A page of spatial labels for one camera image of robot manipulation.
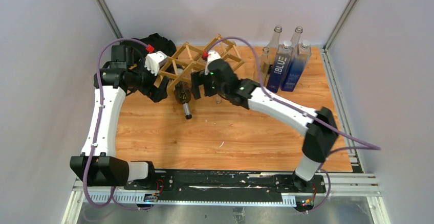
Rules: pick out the clear bottle black label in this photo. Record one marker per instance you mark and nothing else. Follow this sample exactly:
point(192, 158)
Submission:
point(296, 36)

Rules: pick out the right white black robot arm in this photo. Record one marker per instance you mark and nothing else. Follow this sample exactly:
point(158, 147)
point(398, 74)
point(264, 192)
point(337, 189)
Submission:
point(316, 126)

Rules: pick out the aluminium frame rail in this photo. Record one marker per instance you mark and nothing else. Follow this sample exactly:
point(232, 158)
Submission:
point(337, 185)

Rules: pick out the dark green wine bottle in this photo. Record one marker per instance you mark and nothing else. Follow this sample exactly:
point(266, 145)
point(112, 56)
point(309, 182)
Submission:
point(183, 96)

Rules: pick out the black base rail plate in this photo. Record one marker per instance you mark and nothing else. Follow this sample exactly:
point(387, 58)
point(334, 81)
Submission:
point(228, 186)

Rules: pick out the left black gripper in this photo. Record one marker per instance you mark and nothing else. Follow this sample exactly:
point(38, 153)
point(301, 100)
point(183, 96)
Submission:
point(158, 93)

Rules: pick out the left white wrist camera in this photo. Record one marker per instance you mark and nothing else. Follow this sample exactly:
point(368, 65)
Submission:
point(154, 61)

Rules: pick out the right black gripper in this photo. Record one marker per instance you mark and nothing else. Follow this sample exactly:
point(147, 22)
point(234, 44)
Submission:
point(198, 78)

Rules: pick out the black cloth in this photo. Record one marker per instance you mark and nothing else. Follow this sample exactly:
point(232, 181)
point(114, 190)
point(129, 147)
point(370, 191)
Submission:
point(160, 43)

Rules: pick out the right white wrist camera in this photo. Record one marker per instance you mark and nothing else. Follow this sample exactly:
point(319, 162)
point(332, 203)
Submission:
point(212, 56)

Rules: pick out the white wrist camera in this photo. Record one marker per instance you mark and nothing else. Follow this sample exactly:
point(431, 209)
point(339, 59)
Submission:
point(154, 61)
point(212, 56)

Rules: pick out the wooden wine rack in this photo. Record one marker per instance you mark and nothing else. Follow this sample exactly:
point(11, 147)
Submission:
point(188, 59)

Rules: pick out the blue bottle silver cap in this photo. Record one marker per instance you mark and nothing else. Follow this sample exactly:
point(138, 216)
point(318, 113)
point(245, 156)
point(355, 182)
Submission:
point(300, 57)

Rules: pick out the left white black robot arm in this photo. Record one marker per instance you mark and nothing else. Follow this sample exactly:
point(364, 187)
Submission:
point(127, 71)

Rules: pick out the blue bottle cork stopper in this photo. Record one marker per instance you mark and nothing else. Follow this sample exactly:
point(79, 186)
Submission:
point(280, 65)

